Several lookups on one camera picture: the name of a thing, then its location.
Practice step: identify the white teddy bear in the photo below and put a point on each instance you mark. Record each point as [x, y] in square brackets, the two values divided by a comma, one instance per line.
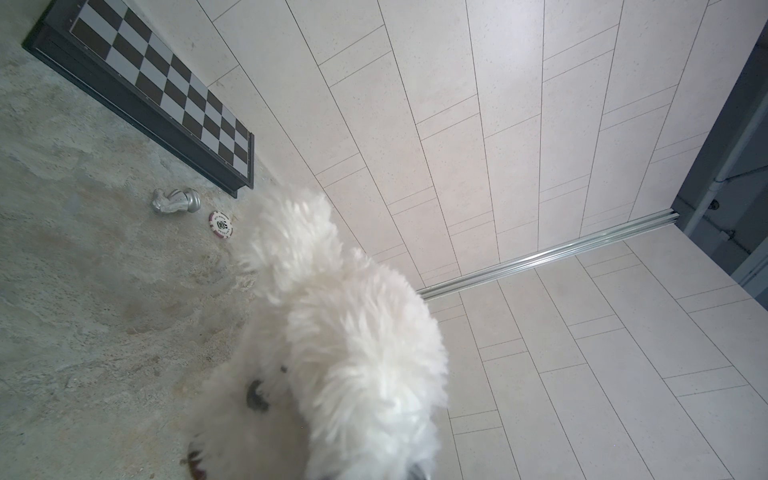
[345, 339]

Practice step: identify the small silver metal piece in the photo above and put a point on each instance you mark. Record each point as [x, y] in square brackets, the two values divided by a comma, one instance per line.
[187, 200]

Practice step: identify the folded black white chessboard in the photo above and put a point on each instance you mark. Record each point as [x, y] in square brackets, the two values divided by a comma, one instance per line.
[105, 49]

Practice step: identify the aluminium corner wall profile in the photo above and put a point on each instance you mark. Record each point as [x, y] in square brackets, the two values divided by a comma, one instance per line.
[580, 246]

